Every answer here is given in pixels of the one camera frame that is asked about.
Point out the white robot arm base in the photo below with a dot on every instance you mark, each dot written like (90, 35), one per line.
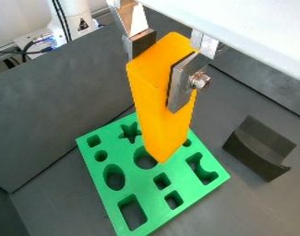
(71, 22)

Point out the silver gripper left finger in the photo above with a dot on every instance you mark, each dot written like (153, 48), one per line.
(138, 36)

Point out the green shape sorter board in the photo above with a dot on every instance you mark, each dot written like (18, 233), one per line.
(145, 193)

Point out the dark grey bin wall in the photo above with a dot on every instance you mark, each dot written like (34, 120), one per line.
(55, 98)

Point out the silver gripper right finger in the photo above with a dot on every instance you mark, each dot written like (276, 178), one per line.
(188, 73)

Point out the dark grey curved block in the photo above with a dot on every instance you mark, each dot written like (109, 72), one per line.
(260, 148)

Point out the orange rectangular block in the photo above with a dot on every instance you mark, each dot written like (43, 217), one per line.
(163, 128)

